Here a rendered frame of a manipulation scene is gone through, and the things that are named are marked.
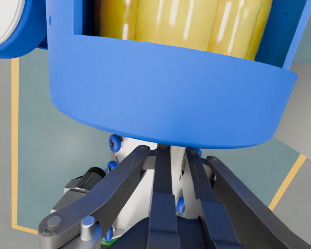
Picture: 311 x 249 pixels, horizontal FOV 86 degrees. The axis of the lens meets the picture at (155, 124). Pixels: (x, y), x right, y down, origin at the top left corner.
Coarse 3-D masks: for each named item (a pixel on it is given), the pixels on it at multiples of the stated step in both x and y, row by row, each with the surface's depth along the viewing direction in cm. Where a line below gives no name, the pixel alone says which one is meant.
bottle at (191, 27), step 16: (144, 0) 13; (160, 0) 12; (176, 0) 12; (192, 0) 12; (208, 0) 13; (144, 16) 13; (160, 16) 13; (176, 16) 12; (192, 16) 13; (208, 16) 13; (144, 32) 14; (160, 32) 13; (176, 32) 13; (192, 32) 13; (208, 32) 14; (192, 48) 13
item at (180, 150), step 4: (180, 148) 16; (184, 148) 16; (180, 152) 16; (184, 152) 16; (176, 156) 16; (180, 156) 16; (176, 160) 16; (180, 160) 16; (176, 164) 16; (180, 164) 16; (176, 168) 16; (180, 168) 16
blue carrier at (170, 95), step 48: (48, 0) 13; (288, 0) 21; (48, 48) 15; (96, 48) 11; (144, 48) 10; (288, 48) 19; (96, 96) 11; (144, 96) 10; (192, 96) 10; (240, 96) 11; (288, 96) 14; (192, 144) 12; (240, 144) 13
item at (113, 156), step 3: (120, 138) 42; (123, 141) 42; (111, 153) 48; (114, 153) 46; (111, 156) 48; (114, 156) 46; (111, 159) 48; (114, 159) 46; (117, 159) 45; (117, 162) 45; (114, 228) 51; (114, 231) 51
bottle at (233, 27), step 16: (224, 0) 16; (240, 0) 16; (256, 0) 16; (224, 16) 16; (240, 16) 16; (256, 16) 17; (224, 32) 17; (240, 32) 17; (208, 48) 17; (224, 48) 17; (240, 48) 17
